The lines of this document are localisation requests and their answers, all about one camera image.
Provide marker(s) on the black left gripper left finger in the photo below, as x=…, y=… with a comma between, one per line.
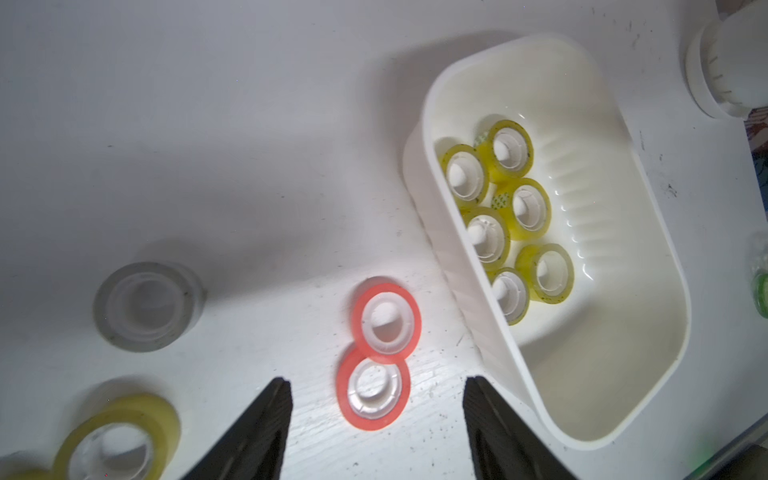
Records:
x=254, y=446

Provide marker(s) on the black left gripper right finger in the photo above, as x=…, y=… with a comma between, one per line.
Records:
x=501, y=443

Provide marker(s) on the red tape roll front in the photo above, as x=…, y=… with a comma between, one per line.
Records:
x=371, y=395

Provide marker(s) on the red tape roll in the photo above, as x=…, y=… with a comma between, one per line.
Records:
x=371, y=395
x=385, y=320

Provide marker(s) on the yellow transparent tape roll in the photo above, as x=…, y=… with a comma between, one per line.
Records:
x=548, y=272
x=489, y=236
x=511, y=292
x=466, y=176
x=525, y=207
x=508, y=150

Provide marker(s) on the red tape roll back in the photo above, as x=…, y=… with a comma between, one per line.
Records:
x=385, y=320

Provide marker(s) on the clear grey tape roll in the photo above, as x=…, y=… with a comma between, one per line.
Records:
x=146, y=306

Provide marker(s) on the white storage box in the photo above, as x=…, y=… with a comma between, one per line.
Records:
x=588, y=365

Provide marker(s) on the green plastic cup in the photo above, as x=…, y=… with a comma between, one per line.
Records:
x=759, y=287

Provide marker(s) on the white utensil holder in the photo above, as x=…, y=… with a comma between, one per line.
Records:
x=726, y=64

